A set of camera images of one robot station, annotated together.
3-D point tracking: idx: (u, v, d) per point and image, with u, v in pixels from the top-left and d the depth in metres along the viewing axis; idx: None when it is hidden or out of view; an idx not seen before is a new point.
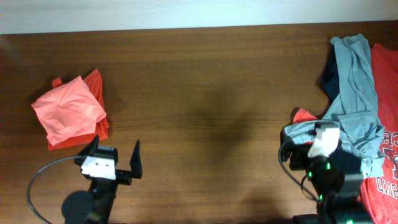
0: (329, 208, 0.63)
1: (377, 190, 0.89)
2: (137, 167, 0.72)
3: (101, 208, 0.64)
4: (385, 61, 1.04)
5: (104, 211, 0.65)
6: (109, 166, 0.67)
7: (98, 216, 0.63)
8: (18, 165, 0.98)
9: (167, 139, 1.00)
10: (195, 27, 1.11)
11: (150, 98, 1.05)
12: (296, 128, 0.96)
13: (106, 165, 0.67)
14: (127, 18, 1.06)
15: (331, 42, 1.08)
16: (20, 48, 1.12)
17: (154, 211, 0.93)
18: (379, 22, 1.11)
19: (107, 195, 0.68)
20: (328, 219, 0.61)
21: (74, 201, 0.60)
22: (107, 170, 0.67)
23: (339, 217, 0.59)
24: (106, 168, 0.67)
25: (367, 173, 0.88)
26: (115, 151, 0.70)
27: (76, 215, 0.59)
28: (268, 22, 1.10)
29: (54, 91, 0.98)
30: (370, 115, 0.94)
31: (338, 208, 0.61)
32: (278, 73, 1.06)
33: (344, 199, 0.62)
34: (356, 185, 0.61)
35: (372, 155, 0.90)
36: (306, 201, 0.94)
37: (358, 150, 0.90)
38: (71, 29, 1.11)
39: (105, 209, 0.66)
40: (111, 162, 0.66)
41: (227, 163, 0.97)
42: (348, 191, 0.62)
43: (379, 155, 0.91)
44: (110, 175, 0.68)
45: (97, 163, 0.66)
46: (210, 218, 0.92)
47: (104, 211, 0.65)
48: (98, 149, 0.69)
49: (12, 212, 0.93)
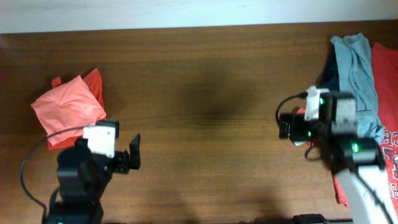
0: (330, 140, 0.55)
1: None
2: (135, 147, 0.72)
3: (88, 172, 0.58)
4: (385, 61, 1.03)
5: (86, 178, 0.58)
6: (111, 134, 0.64)
7: (86, 175, 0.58)
8: (19, 165, 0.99)
9: (166, 139, 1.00)
10: (195, 25, 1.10)
11: (150, 98, 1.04)
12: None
13: (106, 133, 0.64)
14: (126, 18, 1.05)
15: (331, 42, 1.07)
16: (18, 48, 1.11)
17: (155, 211, 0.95)
18: (380, 20, 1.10)
19: (107, 167, 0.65)
20: (329, 151, 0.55)
21: (73, 153, 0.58)
22: (107, 140, 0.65)
23: (344, 145, 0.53)
24: (106, 136, 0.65)
25: None
26: (117, 122, 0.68)
27: (71, 162, 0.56)
28: (269, 22, 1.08)
29: (53, 91, 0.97)
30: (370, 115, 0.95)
31: (344, 138, 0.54)
32: (278, 73, 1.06)
33: (342, 131, 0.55)
34: (349, 109, 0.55)
35: None
36: (305, 200, 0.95)
37: None
38: (69, 28, 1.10)
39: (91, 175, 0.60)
40: (112, 129, 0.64)
41: (227, 163, 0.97)
42: (344, 122, 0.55)
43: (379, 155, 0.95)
44: (107, 145, 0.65)
45: (99, 131, 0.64)
46: (210, 218, 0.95)
47: (87, 177, 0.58)
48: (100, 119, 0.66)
49: (15, 211, 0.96)
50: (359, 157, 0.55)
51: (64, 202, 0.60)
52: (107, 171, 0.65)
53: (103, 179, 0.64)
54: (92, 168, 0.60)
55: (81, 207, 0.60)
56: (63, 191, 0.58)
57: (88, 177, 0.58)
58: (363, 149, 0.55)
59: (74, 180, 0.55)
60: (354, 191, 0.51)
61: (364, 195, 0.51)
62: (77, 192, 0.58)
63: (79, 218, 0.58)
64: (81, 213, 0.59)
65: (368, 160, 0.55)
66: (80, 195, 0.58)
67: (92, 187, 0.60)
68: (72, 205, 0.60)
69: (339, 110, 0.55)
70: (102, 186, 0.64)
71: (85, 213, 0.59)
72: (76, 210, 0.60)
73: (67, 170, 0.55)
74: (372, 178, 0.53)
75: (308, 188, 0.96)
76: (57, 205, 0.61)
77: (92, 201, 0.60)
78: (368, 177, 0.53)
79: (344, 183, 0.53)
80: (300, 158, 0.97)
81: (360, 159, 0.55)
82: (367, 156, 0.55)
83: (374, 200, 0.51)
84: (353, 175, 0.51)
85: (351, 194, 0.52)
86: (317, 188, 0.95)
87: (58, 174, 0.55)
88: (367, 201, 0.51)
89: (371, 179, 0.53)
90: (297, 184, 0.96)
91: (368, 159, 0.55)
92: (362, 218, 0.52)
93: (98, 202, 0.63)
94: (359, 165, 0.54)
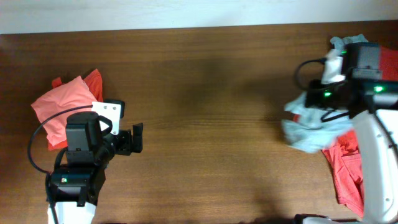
0: (350, 84, 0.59)
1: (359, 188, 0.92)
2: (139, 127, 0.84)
3: (97, 133, 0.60)
4: (387, 60, 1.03)
5: (95, 140, 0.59)
6: (115, 109, 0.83)
7: (95, 138, 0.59)
8: (18, 166, 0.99)
9: (166, 139, 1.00)
10: (195, 26, 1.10)
11: (150, 98, 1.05)
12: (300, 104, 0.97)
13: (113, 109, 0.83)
14: (127, 18, 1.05)
15: (331, 42, 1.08)
16: (20, 48, 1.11)
17: (155, 211, 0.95)
18: (380, 21, 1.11)
19: (112, 145, 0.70)
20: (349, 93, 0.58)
21: (81, 115, 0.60)
22: (114, 114, 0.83)
23: (365, 83, 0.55)
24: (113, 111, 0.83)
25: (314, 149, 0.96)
26: (122, 102, 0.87)
27: (81, 120, 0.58)
28: (268, 22, 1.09)
29: (55, 91, 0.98)
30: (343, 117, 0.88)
31: (366, 81, 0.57)
32: (278, 73, 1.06)
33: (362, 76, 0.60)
34: (371, 55, 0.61)
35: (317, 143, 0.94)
36: (306, 200, 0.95)
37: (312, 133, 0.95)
38: (69, 29, 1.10)
39: (99, 139, 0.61)
40: (117, 105, 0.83)
41: (227, 163, 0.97)
42: (367, 68, 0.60)
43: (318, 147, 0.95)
44: (114, 118, 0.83)
45: (106, 107, 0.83)
46: (210, 218, 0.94)
47: (96, 139, 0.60)
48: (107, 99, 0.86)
49: (13, 212, 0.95)
50: (379, 98, 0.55)
51: (69, 165, 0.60)
52: (109, 145, 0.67)
53: (106, 150, 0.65)
54: (99, 132, 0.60)
55: (86, 168, 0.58)
56: (70, 149, 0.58)
57: (94, 138, 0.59)
58: (388, 89, 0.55)
59: (83, 133, 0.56)
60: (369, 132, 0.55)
61: (377, 135, 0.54)
62: (83, 149, 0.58)
63: (83, 176, 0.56)
64: (84, 172, 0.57)
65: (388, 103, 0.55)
66: (86, 152, 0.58)
67: (97, 152, 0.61)
68: (78, 167, 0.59)
69: (360, 56, 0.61)
70: (104, 157, 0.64)
71: (88, 173, 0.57)
72: (81, 169, 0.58)
73: (76, 127, 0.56)
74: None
75: (308, 188, 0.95)
76: (61, 167, 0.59)
77: (95, 163, 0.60)
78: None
79: (358, 126, 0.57)
80: (300, 159, 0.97)
81: (382, 101, 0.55)
82: (389, 99, 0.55)
83: (387, 143, 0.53)
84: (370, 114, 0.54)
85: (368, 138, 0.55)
86: (318, 189, 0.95)
87: (68, 129, 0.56)
88: (380, 142, 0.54)
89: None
90: (298, 184, 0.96)
91: (391, 102, 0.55)
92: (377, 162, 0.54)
93: (100, 170, 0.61)
94: (377, 106, 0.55)
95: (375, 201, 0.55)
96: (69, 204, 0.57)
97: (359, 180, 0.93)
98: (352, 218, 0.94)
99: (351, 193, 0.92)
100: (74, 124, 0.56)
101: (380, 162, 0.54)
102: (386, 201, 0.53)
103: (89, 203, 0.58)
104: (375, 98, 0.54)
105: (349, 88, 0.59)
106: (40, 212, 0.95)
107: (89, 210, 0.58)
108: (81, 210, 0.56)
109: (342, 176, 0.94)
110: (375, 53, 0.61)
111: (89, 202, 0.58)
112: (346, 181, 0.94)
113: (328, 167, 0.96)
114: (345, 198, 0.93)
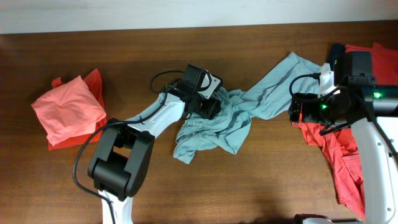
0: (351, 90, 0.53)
1: (352, 186, 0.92)
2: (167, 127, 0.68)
3: (198, 81, 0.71)
4: (385, 61, 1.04)
5: (199, 82, 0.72)
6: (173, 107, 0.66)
7: (196, 82, 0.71)
8: (18, 165, 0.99)
9: (166, 139, 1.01)
10: (194, 26, 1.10)
11: (150, 98, 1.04)
12: (224, 95, 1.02)
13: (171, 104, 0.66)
14: (127, 18, 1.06)
15: (288, 55, 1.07)
16: (20, 48, 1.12)
17: (154, 211, 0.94)
18: (380, 22, 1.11)
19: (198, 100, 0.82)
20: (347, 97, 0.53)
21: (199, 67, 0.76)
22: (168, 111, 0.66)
23: (364, 90, 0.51)
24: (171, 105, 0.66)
25: (191, 150, 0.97)
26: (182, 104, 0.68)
27: (191, 72, 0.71)
28: (268, 22, 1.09)
29: (54, 91, 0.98)
30: (236, 122, 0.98)
31: (365, 88, 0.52)
32: (280, 71, 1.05)
33: (359, 83, 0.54)
34: (366, 62, 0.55)
35: (206, 144, 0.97)
36: (306, 200, 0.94)
37: (203, 131, 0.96)
38: (71, 29, 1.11)
39: (199, 85, 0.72)
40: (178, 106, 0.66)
41: (227, 163, 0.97)
42: (360, 76, 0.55)
43: (240, 140, 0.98)
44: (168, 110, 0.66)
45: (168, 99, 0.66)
46: (210, 218, 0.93)
47: (196, 83, 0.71)
48: (199, 82, 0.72)
49: (13, 212, 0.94)
50: (380, 103, 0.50)
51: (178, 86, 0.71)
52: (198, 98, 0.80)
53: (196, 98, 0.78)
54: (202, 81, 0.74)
55: (188, 91, 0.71)
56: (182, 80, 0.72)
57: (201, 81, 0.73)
58: (387, 95, 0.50)
59: (197, 74, 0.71)
60: (368, 140, 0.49)
61: (377, 143, 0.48)
62: (191, 83, 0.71)
63: (187, 94, 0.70)
64: (188, 92, 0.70)
65: (388, 109, 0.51)
66: (191, 86, 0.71)
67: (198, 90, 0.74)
68: (183, 89, 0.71)
69: (354, 63, 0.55)
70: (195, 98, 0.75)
71: (187, 94, 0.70)
72: (184, 91, 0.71)
73: (193, 70, 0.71)
74: (390, 129, 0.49)
75: (308, 188, 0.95)
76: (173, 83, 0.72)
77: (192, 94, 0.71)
78: (386, 128, 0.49)
79: (357, 134, 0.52)
80: (300, 158, 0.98)
81: (381, 107, 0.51)
82: (389, 104, 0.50)
83: (388, 151, 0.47)
84: (371, 121, 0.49)
85: (366, 145, 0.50)
86: (318, 189, 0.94)
87: (191, 66, 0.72)
88: (380, 150, 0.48)
89: (390, 129, 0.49)
90: (298, 184, 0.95)
91: (390, 108, 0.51)
92: (374, 169, 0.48)
93: (191, 100, 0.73)
94: (377, 113, 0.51)
95: (375, 213, 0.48)
96: (173, 97, 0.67)
97: (359, 180, 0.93)
98: (352, 218, 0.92)
99: (351, 193, 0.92)
100: (194, 69, 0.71)
101: (381, 168, 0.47)
102: (388, 212, 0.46)
103: (175, 111, 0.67)
104: (375, 104, 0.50)
105: (347, 94, 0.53)
106: (38, 213, 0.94)
107: (173, 115, 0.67)
108: (178, 102, 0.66)
109: (342, 176, 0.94)
110: (369, 60, 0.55)
111: (176, 110, 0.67)
112: (346, 181, 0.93)
113: (328, 166, 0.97)
114: (345, 198, 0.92)
